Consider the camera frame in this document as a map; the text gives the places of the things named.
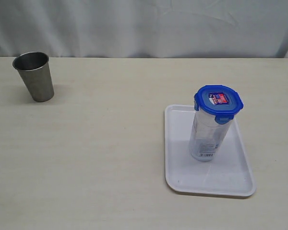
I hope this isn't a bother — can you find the clear plastic tall container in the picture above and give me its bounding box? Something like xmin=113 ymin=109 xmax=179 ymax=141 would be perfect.
xmin=189 ymin=108 xmax=233 ymax=162

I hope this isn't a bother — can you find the blue container lid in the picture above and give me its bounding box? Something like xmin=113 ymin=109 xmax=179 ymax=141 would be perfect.
xmin=194 ymin=85 xmax=243 ymax=125

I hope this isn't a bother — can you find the stainless steel cup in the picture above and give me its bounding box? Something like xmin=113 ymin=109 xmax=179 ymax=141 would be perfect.
xmin=12 ymin=52 xmax=54 ymax=102

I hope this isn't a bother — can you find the white background curtain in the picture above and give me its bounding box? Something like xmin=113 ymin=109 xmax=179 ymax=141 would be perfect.
xmin=0 ymin=0 xmax=288 ymax=58

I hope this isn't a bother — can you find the white plastic tray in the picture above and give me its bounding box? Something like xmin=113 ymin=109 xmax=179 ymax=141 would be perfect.
xmin=164 ymin=104 xmax=256 ymax=198

